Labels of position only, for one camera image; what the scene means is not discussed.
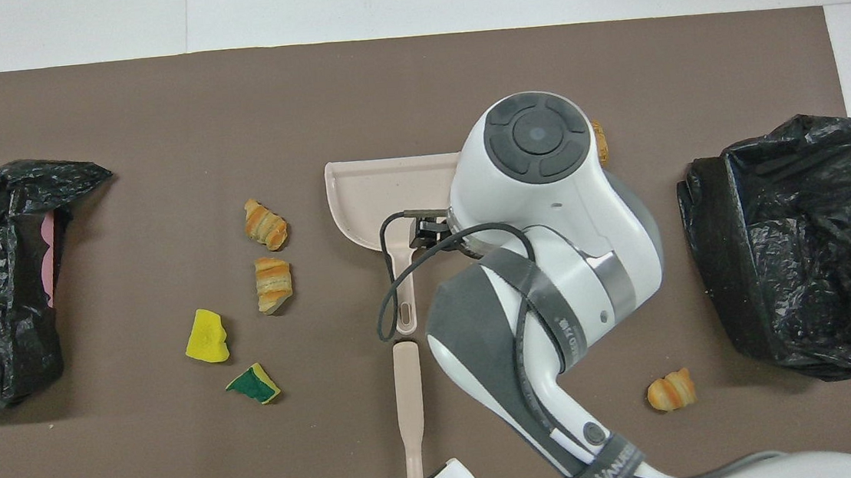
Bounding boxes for brown toy bread roll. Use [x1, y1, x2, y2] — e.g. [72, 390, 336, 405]
[591, 119, 612, 170]

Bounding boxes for beige plastic dustpan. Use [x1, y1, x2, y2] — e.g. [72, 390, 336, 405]
[323, 150, 480, 341]

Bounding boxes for brown table mat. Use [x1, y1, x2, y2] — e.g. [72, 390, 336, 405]
[0, 0, 851, 478]

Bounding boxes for small toy croissant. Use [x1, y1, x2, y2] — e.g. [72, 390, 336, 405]
[645, 367, 698, 414]

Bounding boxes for green and yellow sponge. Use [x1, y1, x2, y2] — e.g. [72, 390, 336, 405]
[223, 361, 283, 409]

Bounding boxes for beige brush black bristles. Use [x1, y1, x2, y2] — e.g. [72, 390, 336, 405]
[391, 338, 432, 478]

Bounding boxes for yellow sponge chunk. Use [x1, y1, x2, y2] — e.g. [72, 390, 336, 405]
[181, 307, 231, 366]

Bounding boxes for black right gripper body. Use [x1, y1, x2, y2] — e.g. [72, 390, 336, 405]
[417, 213, 467, 254]

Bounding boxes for striped toy croissant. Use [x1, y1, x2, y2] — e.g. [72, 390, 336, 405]
[252, 255, 296, 316]
[242, 196, 291, 254]

